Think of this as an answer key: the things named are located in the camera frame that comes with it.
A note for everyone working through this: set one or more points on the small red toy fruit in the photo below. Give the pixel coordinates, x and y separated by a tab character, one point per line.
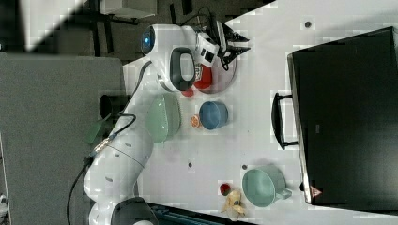
225	189

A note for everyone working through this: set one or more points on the toy peeled banana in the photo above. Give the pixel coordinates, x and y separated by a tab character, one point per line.
232	203

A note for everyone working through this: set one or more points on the blue metal frame rail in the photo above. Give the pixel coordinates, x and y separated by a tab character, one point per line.
168	215

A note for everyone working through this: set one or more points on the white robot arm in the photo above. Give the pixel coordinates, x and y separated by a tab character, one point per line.
175	54

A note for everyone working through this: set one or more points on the green slotted spatula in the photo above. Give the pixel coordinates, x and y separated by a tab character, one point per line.
100	130

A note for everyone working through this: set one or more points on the toy orange half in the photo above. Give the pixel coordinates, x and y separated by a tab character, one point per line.
195	121

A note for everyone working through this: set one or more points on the grey round plate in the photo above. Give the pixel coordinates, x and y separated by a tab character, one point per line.
221	78

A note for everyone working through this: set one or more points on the light green mug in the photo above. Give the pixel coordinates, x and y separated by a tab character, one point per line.
265	185

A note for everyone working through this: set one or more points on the toy strawberry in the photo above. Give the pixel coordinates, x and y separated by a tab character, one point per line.
188	93

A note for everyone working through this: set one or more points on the green perforated colander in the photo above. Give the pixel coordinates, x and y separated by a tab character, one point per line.
163	118

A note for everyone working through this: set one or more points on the silver toaster oven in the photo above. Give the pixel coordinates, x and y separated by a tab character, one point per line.
345	103

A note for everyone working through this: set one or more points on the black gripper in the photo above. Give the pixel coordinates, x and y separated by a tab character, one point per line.
222	33

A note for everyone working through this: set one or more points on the large black pot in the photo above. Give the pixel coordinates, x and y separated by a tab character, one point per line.
110	106

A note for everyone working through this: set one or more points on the blue bowl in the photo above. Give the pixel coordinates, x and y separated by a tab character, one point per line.
213	115

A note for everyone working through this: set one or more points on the red ketchup bottle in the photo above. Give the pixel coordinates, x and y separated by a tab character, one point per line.
203	77

